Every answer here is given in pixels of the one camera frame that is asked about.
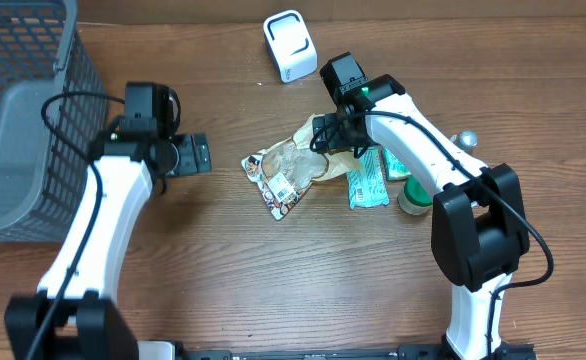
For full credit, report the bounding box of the green wet wipes pack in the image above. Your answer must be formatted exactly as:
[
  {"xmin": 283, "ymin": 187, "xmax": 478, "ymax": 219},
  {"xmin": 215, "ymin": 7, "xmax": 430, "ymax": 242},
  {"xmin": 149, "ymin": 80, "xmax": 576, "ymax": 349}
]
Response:
[{"xmin": 346, "ymin": 147, "xmax": 389, "ymax": 209}]

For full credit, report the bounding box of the green Kleenex tissue pack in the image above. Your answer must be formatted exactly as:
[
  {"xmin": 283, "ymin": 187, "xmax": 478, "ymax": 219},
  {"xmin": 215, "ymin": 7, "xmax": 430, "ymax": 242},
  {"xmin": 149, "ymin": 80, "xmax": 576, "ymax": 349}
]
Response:
[{"xmin": 382, "ymin": 148, "xmax": 411, "ymax": 181}]

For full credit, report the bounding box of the brown Pantree bag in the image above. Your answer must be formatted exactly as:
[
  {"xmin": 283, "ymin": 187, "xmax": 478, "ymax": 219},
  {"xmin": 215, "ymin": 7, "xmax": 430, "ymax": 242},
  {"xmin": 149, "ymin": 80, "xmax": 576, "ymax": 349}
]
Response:
[{"xmin": 259, "ymin": 114, "xmax": 363, "ymax": 191}]

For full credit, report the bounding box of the colourful snack packet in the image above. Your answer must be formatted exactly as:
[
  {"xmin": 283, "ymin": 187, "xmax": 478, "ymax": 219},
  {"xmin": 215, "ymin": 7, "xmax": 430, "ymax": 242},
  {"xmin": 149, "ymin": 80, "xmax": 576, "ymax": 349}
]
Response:
[{"xmin": 241, "ymin": 154, "xmax": 309, "ymax": 220}]

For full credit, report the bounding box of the green lid white jar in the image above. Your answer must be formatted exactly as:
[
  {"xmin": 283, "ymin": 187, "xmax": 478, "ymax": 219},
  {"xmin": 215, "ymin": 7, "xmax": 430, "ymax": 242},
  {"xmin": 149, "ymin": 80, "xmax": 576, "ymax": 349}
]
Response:
[{"xmin": 398, "ymin": 175, "xmax": 432, "ymax": 216}]

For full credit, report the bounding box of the yellow Vim dish soap bottle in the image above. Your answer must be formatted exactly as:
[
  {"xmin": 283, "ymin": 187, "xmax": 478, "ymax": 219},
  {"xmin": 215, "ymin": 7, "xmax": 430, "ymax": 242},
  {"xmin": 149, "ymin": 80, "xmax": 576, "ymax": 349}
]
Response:
[{"xmin": 450, "ymin": 130, "xmax": 478, "ymax": 155}]

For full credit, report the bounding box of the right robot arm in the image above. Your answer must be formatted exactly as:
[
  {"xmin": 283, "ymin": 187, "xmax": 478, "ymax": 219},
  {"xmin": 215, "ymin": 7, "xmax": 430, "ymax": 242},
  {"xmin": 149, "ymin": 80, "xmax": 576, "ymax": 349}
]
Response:
[{"xmin": 310, "ymin": 53, "xmax": 536, "ymax": 359}]

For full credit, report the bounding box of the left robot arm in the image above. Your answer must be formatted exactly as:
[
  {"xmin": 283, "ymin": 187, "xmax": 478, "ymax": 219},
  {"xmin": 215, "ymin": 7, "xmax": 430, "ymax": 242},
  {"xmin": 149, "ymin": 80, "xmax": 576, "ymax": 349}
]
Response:
[{"xmin": 4, "ymin": 82, "xmax": 212, "ymax": 359}]

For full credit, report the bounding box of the white barcode scanner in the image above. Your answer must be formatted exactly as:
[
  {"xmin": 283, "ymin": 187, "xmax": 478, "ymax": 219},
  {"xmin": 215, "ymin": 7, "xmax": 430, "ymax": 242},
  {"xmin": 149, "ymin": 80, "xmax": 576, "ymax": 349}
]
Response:
[{"xmin": 263, "ymin": 9, "xmax": 318, "ymax": 83}]

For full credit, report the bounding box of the grey plastic mesh basket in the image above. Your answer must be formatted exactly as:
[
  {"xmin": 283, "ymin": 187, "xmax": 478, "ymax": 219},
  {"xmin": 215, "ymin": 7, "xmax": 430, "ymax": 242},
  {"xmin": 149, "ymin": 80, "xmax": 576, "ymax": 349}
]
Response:
[{"xmin": 0, "ymin": 0, "xmax": 108, "ymax": 242}]

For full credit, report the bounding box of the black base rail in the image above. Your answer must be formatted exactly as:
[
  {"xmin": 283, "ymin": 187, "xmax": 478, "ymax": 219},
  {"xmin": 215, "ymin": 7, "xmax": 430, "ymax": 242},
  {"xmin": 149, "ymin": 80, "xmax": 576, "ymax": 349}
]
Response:
[{"xmin": 182, "ymin": 342, "xmax": 538, "ymax": 360}]

